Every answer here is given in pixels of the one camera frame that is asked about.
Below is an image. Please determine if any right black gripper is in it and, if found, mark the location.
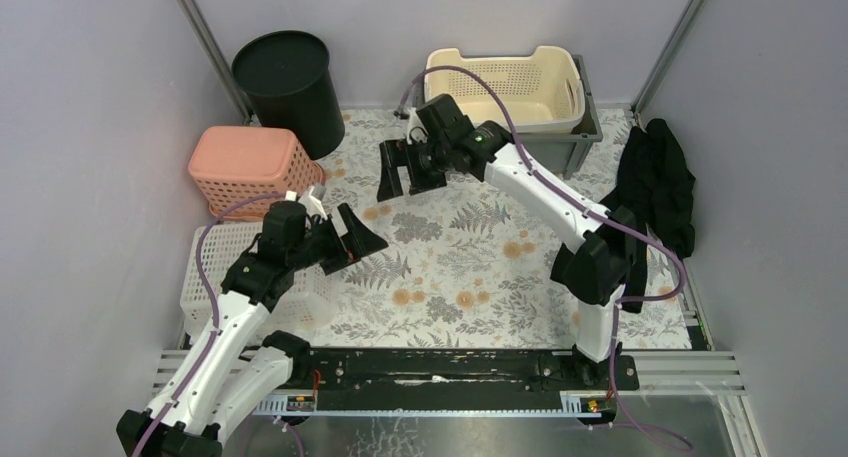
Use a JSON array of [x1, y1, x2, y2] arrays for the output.
[[376, 137, 453, 203]]

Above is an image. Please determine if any white perforated plastic basket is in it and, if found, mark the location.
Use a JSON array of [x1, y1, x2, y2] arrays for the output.
[[180, 222, 338, 346]]

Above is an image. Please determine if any large black cylindrical container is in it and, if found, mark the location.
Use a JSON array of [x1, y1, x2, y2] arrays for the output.
[[231, 30, 345, 160]]

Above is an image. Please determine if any cream perforated plastic basket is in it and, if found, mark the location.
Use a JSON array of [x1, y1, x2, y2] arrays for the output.
[[424, 46, 586, 133]]

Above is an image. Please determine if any pink perforated plastic basket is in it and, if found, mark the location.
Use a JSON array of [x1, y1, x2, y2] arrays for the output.
[[188, 126, 326, 215]]

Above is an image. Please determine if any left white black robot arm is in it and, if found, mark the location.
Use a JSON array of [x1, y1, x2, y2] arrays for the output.
[[116, 200, 388, 456]]

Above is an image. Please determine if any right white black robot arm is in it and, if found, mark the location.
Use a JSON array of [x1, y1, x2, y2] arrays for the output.
[[377, 94, 637, 389]]

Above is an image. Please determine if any floral patterned table mat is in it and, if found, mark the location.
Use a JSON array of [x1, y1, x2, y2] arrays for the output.
[[205, 108, 694, 351]]

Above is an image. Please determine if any grey plastic storage bin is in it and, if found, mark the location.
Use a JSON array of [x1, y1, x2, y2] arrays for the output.
[[411, 55, 604, 181]]

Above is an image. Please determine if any black crumpled cloth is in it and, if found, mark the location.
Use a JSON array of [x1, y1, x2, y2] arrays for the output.
[[599, 117, 697, 314]]

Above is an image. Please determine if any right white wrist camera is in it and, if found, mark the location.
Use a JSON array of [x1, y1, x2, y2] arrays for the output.
[[394, 105, 428, 147]]

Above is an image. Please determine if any aluminium frame rail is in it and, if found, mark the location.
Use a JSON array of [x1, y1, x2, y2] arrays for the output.
[[155, 347, 747, 419]]

